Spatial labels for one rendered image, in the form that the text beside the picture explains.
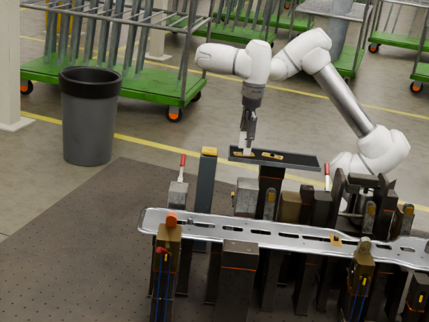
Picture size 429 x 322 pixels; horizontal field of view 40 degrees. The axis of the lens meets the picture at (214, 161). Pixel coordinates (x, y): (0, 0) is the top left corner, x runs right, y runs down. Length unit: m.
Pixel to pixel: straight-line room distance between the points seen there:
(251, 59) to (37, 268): 1.14
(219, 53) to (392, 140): 0.99
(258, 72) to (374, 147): 0.82
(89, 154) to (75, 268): 2.59
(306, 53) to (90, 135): 2.52
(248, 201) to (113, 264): 0.61
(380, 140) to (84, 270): 1.43
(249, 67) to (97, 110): 2.69
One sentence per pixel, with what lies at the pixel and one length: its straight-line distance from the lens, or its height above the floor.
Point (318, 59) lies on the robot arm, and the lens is 2.76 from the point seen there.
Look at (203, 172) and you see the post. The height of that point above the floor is 1.07.
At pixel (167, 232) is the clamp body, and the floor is 1.06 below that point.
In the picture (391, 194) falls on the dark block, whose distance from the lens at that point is 2.39.
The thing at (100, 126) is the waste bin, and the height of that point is 0.35.
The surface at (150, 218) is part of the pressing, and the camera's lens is 2.16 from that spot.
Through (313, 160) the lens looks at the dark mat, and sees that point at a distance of 2.44.
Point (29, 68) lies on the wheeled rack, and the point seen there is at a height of 0.29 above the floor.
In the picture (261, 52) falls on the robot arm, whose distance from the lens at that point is 2.22.
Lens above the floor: 2.04
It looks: 23 degrees down
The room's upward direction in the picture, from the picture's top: 7 degrees clockwise
